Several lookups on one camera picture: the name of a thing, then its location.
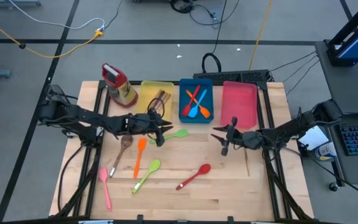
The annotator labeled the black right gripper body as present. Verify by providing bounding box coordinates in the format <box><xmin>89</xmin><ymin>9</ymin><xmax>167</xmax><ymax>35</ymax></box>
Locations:
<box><xmin>219</xmin><ymin>116</ymin><xmax>264</xmax><ymax>157</ymax></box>

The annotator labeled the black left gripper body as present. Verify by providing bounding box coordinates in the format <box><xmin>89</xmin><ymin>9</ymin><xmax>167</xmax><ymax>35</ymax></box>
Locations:
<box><xmin>123</xmin><ymin>109</ymin><xmax>167</xmax><ymax>147</ymax></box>

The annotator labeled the green silicone spatula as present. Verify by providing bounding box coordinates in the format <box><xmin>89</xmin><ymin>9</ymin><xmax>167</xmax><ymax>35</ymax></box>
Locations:
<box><xmin>149</xmin><ymin>129</ymin><xmax>190</xmax><ymax>145</ymax></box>

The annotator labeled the long orange silicone spatula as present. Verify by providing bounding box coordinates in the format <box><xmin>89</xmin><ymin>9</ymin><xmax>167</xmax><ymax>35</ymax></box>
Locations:
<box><xmin>133</xmin><ymin>138</ymin><xmax>148</xmax><ymax>179</ymax></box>

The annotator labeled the short orange silicone spatula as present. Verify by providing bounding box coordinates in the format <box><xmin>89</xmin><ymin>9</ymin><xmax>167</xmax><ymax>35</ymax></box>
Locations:
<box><xmin>185</xmin><ymin>90</ymin><xmax>212</xmax><ymax>119</ymax></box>

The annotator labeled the brown wooden spoon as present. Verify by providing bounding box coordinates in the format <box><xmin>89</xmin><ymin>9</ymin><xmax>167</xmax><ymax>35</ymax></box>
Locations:
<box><xmin>109</xmin><ymin>133</ymin><xmax>135</xmax><ymax>179</ymax></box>

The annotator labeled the gold metal spoon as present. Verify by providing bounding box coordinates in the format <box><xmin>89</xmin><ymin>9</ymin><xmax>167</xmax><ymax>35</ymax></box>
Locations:
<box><xmin>244</xmin><ymin>148</ymin><xmax>250</xmax><ymax>177</ymax></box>

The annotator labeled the blue silicone spatula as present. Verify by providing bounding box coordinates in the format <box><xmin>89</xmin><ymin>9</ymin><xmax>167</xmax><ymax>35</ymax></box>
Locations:
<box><xmin>187</xmin><ymin>88</ymin><xmax>208</xmax><ymax>119</ymax></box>

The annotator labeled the red silicone spoon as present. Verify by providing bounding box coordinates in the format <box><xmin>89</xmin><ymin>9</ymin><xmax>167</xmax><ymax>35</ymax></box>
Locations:
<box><xmin>175</xmin><ymin>163</ymin><xmax>212</xmax><ymax>191</ymax></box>

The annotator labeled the green silicone spoon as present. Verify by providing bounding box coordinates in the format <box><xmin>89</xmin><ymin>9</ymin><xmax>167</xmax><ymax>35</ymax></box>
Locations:
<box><xmin>131</xmin><ymin>159</ymin><xmax>162</xmax><ymax>195</ymax></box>

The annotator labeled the pink silicone spatula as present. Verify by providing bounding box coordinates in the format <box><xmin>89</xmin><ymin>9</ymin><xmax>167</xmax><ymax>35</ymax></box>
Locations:
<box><xmin>98</xmin><ymin>167</ymin><xmax>112</xmax><ymax>212</ymax></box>

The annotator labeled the pink plastic bin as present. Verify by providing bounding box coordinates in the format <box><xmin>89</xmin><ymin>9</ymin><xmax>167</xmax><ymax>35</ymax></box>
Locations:
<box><xmin>220</xmin><ymin>81</ymin><xmax>259</xmax><ymax>129</ymax></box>

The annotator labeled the yellow plastic bin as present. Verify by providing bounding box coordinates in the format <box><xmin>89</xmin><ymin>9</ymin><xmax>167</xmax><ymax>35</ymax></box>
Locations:
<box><xmin>134</xmin><ymin>80</ymin><xmax>175</xmax><ymax>122</ymax></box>

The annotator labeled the blue plastic bin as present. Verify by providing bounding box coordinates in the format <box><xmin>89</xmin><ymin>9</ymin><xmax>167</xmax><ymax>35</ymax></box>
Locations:
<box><xmin>178</xmin><ymin>78</ymin><xmax>214</xmax><ymax>124</ymax></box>

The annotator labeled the black power strip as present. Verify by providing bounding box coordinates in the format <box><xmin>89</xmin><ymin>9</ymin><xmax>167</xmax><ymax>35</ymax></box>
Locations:
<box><xmin>193</xmin><ymin>69</ymin><xmax>271</xmax><ymax>84</ymax></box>

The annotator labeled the white paper sheet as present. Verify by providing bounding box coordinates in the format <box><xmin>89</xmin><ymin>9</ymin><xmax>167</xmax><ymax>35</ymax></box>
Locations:
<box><xmin>296</xmin><ymin>124</ymin><xmax>330</xmax><ymax>152</ymax></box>

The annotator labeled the white and blue can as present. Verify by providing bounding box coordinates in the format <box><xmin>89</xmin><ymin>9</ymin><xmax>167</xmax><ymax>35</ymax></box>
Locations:
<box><xmin>314</xmin><ymin>141</ymin><xmax>338</xmax><ymax>162</ymax></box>

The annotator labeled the black mesh control box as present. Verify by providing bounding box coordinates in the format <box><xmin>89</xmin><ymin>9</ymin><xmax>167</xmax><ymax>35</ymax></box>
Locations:
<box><xmin>44</xmin><ymin>84</ymin><xmax>76</xmax><ymax>121</ymax></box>

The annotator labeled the grey equipment cart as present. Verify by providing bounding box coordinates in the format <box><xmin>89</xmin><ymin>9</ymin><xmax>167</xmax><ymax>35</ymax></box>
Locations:
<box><xmin>295</xmin><ymin>40</ymin><xmax>358</xmax><ymax>187</ymax></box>

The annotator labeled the grey trolley base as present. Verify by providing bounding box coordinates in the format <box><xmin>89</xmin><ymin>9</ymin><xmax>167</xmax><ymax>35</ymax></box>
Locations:
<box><xmin>0</xmin><ymin>0</ymin><xmax>42</xmax><ymax>12</ymax></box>

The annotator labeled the black looped cable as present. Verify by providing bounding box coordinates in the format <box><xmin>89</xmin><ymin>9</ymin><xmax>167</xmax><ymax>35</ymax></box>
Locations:
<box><xmin>201</xmin><ymin>0</ymin><xmax>228</xmax><ymax>74</ymax></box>

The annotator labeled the black aluminium table frame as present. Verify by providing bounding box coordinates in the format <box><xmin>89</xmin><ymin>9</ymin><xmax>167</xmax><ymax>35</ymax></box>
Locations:
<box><xmin>54</xmin><ymin>80</ymin><xmax>316</xmax><ymax>224</ymax></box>

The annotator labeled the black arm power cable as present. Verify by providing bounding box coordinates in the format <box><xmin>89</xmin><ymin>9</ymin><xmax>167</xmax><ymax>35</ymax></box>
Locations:
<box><xmin>57</xmin><ymin>143</ymin><xmax>86</xmax><ymax>213</ymax></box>

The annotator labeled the yellow extension cable with plug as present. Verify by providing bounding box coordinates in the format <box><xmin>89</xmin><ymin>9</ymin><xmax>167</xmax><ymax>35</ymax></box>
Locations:
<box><xmin>0</xmin><ymin>10</ymin><xmax>104</xmax><ymax>59</ymax></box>

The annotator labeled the white cable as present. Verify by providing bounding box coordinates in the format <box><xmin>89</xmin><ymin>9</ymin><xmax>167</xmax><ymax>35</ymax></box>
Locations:
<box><xmin>8</xmin><ymin>0</ymin><xmax>106</xmax><ymax>31</ymax></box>

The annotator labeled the yellow floor cable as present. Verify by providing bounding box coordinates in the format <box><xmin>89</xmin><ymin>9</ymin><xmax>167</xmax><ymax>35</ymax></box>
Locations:
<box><xmin>249</xmin><ymin>0</ymin><xmax>274</xmax><ymax>71</ymax></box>

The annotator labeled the thin black floor cable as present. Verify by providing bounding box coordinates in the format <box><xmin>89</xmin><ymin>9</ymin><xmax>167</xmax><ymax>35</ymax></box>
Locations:
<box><xmin>104</xmin><ymin>0</ymin><xmax>124</xmax><ymax>30</ymax></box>

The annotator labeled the tangled black cable bundle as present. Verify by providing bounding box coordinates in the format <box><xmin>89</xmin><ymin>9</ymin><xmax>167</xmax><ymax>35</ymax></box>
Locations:
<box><xmin>170</xmin><ymin>0</ymin><xmax>241</xmax><ymax>29</ymax></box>

